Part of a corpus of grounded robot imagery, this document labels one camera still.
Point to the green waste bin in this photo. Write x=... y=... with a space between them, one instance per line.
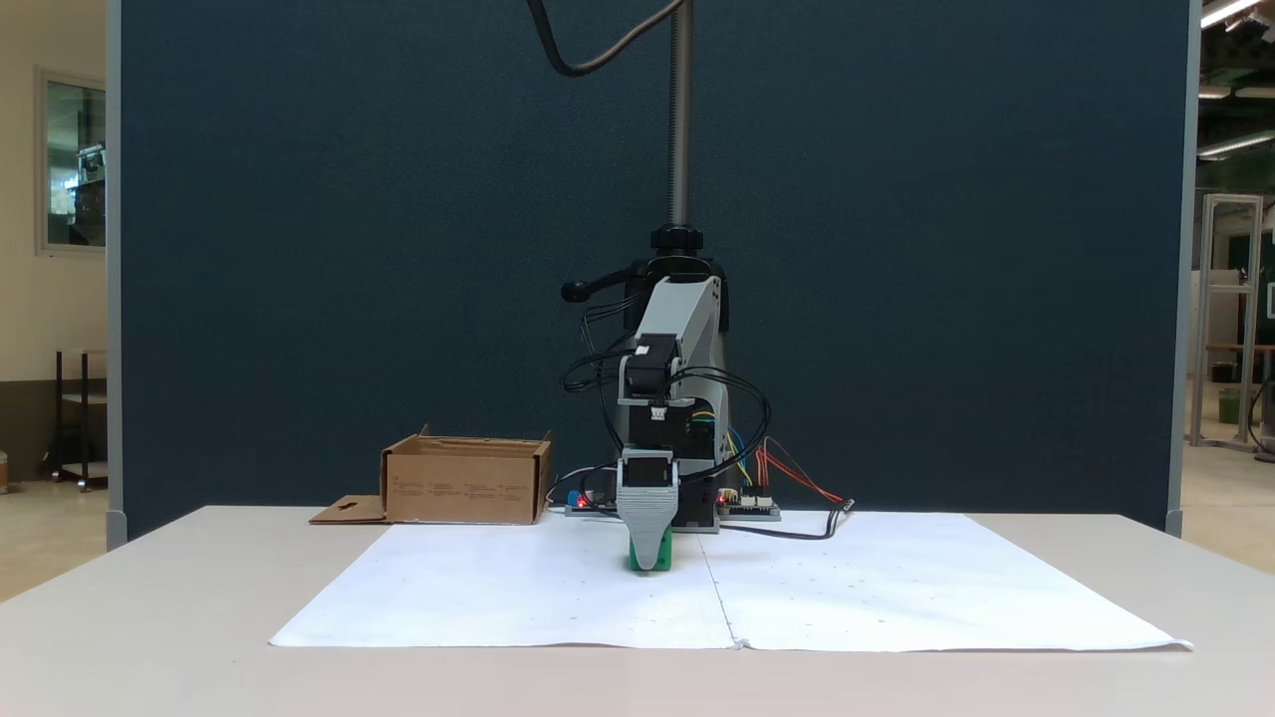
x=1228 y=406

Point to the grey black Koch robot arm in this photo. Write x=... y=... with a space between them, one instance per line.
x=677 y=309

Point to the blue circuit board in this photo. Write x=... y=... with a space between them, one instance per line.
x=588 y=511

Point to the threaded metal stand pole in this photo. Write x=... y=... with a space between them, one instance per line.
x=680 y=119

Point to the black shelf cart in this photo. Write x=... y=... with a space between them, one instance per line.
x=82 y=418

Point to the green die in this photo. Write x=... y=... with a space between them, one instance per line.
x=668 y=554

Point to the framed wall window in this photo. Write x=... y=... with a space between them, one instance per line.
x=75 y=159

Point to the brown cardboard box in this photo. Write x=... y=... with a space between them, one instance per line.
x=463 y=488

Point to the fluorescent ceiling light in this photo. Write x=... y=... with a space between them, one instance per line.
x=1215 y=92
x=1227 y=11
x=1235 y=145

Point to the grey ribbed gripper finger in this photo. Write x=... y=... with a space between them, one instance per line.
x=649 y=528

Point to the dark blue partition panel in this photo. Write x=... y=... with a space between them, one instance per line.
x=299 y=249

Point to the white paper sheet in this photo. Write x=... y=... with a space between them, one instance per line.
x=498 y=588

